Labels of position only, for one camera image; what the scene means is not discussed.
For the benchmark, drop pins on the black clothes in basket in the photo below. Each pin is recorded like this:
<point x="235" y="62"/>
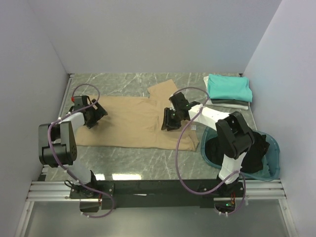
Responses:
<point x="252" y="162"/>

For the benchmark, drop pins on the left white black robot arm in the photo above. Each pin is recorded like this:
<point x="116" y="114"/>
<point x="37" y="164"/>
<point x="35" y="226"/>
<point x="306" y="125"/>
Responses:
<point x="57" y="145"/>

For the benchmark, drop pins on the teal plastic basket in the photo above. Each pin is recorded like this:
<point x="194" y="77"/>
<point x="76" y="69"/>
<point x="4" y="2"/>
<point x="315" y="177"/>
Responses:
<point x="271" y="168"/>

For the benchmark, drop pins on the folded dark grey t-shirt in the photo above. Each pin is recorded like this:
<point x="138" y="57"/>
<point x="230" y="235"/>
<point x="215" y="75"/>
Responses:
<point x="229" y="101"/>

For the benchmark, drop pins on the folded teal t-shirt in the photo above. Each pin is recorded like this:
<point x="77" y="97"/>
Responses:
<point x="228" y="87"/>

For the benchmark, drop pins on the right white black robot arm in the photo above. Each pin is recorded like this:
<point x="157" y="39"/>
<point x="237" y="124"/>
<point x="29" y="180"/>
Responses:
<point x="234" y="135"/>

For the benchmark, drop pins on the beige t-shirt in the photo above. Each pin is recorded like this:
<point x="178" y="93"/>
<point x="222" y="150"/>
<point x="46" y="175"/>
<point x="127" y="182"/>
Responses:
<point x="135" y="122"/>

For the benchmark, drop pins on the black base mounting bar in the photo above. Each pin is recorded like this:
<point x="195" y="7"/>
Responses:
<point x="154" y="193"/>

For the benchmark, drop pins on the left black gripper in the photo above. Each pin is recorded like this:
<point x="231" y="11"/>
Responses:
<point x="95" y="114"/>

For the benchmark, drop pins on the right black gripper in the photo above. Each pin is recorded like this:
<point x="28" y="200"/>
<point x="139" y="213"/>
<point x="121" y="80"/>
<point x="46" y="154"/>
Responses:
<point x="171" y="120"/>

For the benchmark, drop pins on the folded white t-shirt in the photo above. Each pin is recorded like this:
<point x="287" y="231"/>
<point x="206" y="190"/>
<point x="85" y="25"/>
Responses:
<point x="205" y="79"/>

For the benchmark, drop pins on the aluminium rail frame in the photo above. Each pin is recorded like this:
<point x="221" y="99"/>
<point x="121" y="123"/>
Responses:
<point x="153" y="164"/>

